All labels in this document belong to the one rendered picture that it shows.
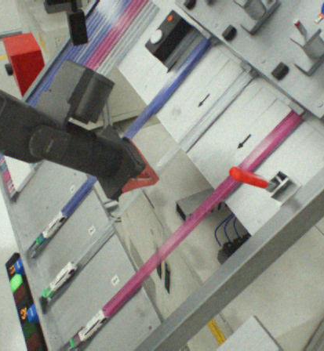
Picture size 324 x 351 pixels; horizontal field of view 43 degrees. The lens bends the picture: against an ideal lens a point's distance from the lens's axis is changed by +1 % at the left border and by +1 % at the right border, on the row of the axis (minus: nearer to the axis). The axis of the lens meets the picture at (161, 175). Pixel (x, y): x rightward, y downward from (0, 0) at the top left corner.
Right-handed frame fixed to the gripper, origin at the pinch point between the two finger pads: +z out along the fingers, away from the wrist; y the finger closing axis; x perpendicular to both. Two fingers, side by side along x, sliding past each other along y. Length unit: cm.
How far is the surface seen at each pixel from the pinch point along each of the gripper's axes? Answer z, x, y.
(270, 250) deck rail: 2.4, -7.0, -21.1
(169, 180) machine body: 34.3, 11.7, 25.2
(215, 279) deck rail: -0.2, 0.3, -20.0
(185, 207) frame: 29.3, 10.2, 11.9
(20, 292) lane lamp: 0.9, 37.9, 7.1
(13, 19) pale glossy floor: 76, 59, 284
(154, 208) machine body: 30.0, 17.8, 19.5
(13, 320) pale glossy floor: 39, 93, 41
